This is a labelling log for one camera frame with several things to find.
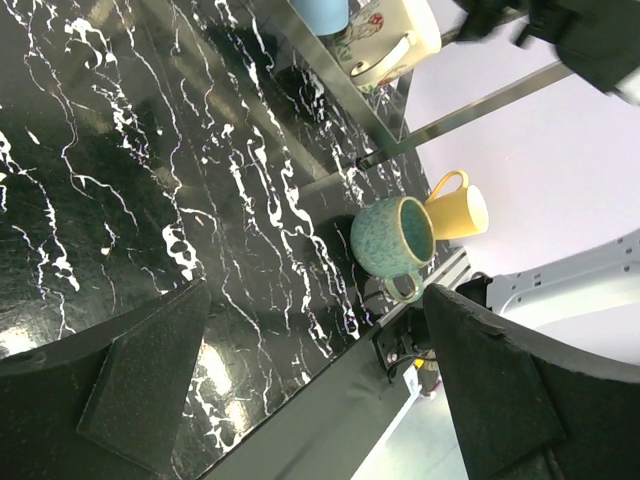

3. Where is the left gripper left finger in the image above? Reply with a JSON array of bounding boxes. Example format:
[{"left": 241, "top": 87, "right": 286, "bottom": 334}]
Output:
[{"left": 1, "top": 280, "right": 210, "bottom": 479}]

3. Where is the white floral mug green inside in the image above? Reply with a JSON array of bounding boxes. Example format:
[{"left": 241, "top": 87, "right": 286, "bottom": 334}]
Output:
[{"left": 333, "top": 0, "right": 442, "bottom": 94}]

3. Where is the teal ceramic mug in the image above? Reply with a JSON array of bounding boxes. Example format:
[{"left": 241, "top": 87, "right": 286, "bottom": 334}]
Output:
[{"left": 350, "top": 196, "right": 436, "bottom": 303}]

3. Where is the yellow cup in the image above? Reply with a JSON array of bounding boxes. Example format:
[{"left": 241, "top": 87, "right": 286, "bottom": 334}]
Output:
[{"left": 424, "top": 170, "right": 489, "bottom": 241}]

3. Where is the light blue plastic cup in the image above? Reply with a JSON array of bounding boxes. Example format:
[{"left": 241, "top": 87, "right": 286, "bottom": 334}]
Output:
[{"left": 290, "top": 0, "right": 349, "bottom": 36}]

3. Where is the steel two-tier dish rack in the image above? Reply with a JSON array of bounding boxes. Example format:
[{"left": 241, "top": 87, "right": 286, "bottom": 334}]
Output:
[{"left": 259, "top": 0, "right": 576, "bottom": 169}]

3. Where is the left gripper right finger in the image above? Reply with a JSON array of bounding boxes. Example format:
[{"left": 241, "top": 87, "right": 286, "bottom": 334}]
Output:
[{"left": 423, "top": 285, "right": 639, "bottom": 479}]

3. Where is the black marble pattern mat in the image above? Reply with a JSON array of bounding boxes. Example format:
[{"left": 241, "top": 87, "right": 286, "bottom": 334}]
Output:
[{"left": 1, "top": 1, "right": 428, "bottom": 479}]

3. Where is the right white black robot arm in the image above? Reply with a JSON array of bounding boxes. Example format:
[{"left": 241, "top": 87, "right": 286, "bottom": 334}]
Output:
[{"left": 456, "top": 1, "right": 639, "bottom": 329}]

